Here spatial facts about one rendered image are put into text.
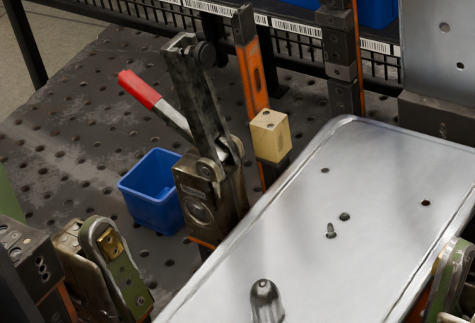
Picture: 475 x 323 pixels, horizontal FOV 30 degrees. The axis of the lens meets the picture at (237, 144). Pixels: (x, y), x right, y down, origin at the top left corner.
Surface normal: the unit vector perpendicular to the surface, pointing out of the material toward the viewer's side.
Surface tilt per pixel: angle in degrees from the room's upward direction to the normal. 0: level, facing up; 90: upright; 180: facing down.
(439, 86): 90
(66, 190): 0
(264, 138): 90
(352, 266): 0
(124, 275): 78
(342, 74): 90
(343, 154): 0
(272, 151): 90
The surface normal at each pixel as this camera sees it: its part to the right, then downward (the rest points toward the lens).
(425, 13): -0.56, 0.59
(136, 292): 0.76, 0.10
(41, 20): -0.15, -0.76
